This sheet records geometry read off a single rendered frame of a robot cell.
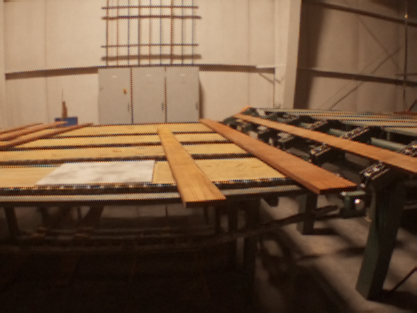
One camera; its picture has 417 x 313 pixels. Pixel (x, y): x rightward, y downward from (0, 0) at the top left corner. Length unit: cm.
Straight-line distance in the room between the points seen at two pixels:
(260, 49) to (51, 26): 567
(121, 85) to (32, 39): 295
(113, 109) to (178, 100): 159
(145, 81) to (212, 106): 193
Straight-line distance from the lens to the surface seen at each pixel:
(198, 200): 96
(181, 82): 664
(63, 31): 795
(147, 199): 120
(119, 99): 672
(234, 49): 759
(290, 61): 715
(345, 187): 123
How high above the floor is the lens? 123
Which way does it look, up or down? 12 degrees down
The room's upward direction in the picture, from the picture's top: straight up
